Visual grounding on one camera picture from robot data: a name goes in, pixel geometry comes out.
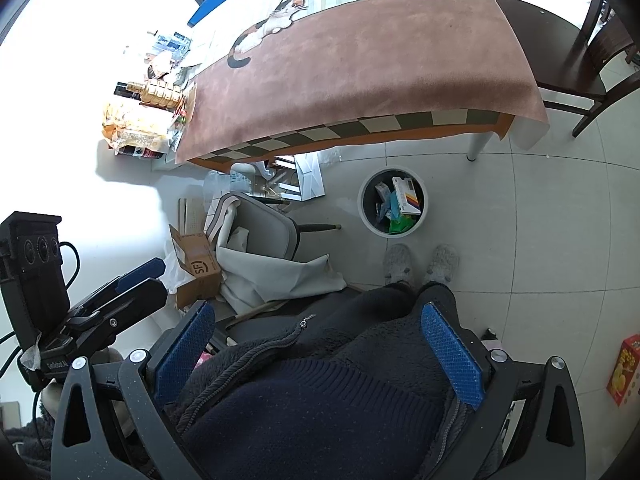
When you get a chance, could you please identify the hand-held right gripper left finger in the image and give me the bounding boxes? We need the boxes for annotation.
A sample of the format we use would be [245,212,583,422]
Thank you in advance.
[50,300,217,480]

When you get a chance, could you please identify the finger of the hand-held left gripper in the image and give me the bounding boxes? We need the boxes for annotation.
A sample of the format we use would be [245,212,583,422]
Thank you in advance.
[70,257,167,313]
[67,278,169,346]

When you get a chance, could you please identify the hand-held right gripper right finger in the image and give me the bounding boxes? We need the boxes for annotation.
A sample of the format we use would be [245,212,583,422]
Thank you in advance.
[420,301,587,480]

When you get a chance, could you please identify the white round bin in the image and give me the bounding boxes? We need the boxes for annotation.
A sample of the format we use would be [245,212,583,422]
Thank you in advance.
[357,167,428,238]

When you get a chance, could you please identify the white plastic bag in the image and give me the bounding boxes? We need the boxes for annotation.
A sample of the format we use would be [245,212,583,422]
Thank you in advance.
[164,237,193,293]

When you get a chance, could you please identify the person's dark trousers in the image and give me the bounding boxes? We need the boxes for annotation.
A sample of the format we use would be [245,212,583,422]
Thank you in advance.
[345,281,458,331]

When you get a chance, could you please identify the brown cardboard box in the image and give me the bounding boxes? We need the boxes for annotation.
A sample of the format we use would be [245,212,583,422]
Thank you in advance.
[168,223,222,309]

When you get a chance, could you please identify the white ribbed panel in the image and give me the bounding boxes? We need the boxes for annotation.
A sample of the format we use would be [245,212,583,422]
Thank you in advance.
[178,195,216,236]

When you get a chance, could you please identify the dark grey fleece jacket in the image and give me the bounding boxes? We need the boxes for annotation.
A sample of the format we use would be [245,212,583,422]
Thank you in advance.
[165,285,506,480]

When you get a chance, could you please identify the grey fuzzy slipper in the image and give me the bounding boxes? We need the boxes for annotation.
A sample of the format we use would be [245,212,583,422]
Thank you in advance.
[424,244,460,288]
[382,243,415,288]

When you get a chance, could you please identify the beige striped towel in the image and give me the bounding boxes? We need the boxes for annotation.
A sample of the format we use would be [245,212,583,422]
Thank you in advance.
[204,195,241,251]

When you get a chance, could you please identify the clear printed plastic bag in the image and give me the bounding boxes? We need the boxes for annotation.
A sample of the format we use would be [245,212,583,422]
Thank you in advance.
[205,169,266,198]

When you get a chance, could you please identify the beige cloth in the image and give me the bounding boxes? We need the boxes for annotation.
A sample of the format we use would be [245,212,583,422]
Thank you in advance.
[218,227,348,316]

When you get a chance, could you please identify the navy knit sweater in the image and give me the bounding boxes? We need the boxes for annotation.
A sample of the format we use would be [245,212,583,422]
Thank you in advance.
[182,357,451,480]

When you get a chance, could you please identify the blue white packet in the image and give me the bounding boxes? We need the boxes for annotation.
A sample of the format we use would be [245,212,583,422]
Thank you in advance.
[374,182,401,223]

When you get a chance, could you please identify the orange white box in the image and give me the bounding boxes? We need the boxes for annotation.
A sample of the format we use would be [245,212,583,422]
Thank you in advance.
[391,176,423,216]

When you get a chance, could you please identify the red yellow snack box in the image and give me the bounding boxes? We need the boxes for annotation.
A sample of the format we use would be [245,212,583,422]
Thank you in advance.
[606,334,640,407]

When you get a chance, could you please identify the gold patterned bottle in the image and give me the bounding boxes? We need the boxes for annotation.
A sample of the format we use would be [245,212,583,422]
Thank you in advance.
[114,80,198,110]

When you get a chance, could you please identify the white folded carton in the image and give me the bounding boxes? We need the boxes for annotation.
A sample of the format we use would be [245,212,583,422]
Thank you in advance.
[294,152,326,202]

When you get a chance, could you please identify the pile of assorted packets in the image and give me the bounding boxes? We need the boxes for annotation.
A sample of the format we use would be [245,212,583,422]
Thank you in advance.
[145,30,201,81]

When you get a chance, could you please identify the orange wooden table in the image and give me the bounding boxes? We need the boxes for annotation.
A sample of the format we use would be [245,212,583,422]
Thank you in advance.
[187,112,516,173]

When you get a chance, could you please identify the brown cat print tablecloth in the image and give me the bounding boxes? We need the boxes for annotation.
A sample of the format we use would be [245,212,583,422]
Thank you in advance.
[175,0,551,166]

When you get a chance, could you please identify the dark wooden chair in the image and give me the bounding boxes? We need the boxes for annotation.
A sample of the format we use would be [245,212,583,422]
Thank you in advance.
[495,0,640,138]

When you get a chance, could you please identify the black cable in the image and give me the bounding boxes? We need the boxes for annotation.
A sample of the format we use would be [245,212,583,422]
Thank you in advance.
[59,241,81,286]

